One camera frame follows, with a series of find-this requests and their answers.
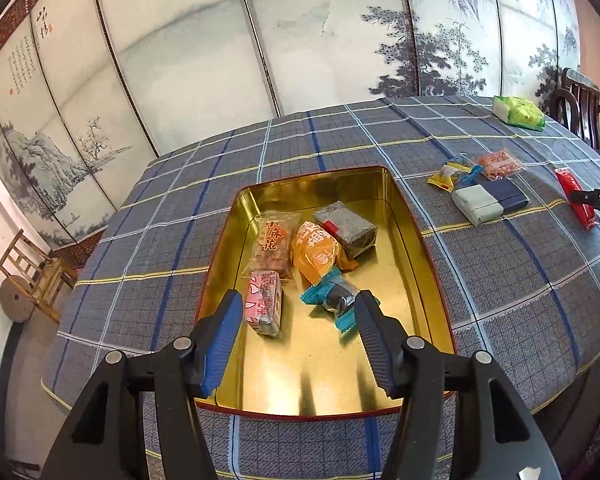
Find green snack packet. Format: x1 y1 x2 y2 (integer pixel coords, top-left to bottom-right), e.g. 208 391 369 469
492 95 546 132

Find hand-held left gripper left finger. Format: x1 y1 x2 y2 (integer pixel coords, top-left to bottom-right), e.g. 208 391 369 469
40 290 244 480

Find clear fried twist packet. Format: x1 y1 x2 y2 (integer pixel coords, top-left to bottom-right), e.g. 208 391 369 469
241 211 301 281

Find pink snack packet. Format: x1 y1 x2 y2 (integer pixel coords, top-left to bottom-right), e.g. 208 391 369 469
243 270 284 337

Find clear peanut packet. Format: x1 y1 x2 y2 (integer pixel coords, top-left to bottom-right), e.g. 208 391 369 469
475 150 525 182

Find clear dark cake packet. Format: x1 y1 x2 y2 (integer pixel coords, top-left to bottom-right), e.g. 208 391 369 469
313 201 378 261

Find yellow clear snack packet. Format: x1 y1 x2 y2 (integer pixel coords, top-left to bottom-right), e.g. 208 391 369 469
426 162 458 193

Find teal candy packet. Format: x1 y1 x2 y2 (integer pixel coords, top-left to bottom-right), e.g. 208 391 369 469
300 267 381 333

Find painted folding screen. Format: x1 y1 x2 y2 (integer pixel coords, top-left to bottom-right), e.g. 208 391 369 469
0 0 581 261

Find red foil snack packet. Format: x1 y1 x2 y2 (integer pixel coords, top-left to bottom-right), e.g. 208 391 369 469
553 167 599 231

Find navy blue snack packet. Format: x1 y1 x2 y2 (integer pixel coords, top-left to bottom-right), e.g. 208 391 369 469
482 177 530 211

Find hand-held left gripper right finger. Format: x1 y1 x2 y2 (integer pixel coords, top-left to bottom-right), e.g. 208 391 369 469
354 289 563 480

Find orange snack packet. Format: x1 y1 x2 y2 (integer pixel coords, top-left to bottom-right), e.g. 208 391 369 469
290 220 361 283

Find red tin box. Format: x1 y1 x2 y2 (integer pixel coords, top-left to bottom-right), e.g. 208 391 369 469
195 165 458 418

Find blue-edged clear candy packet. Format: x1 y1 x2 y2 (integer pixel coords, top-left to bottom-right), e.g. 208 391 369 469
447 155 482 186

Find grey-green snack packet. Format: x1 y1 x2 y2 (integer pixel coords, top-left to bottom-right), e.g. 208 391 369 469
451 184 505 226

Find round wooden disc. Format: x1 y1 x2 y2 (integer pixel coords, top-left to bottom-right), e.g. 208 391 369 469
0 275 36 323

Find small light wooden chair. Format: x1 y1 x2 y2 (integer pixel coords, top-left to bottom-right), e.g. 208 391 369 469
0 229 78 323

